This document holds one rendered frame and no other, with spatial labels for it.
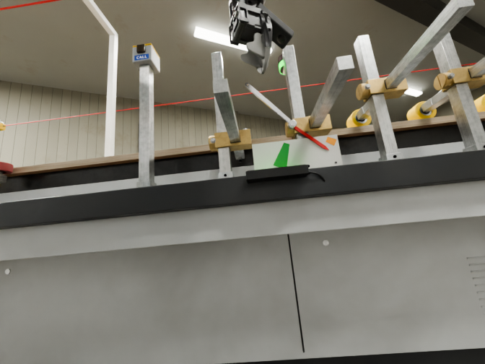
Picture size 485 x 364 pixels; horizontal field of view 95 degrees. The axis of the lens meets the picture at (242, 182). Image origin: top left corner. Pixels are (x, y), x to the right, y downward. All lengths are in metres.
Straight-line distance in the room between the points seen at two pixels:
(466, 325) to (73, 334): 1.38
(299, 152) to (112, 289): 0.85
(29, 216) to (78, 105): 4.41
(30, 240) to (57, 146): 4.05
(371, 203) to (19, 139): 5.04
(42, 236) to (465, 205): 1.27
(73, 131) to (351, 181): 4.77
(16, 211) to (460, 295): 1.47
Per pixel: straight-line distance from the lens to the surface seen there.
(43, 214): 0.92
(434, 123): 1.15
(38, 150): 5.03
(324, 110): 0.65
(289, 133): 0.73
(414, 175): 0.78
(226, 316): 0.94
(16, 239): 1.03
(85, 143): 4.92
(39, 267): 1.26
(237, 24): 0.64
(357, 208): 0.73
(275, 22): 0.70
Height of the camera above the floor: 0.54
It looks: 12 degrees up
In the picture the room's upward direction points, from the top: 5 degrees counter-clockwise
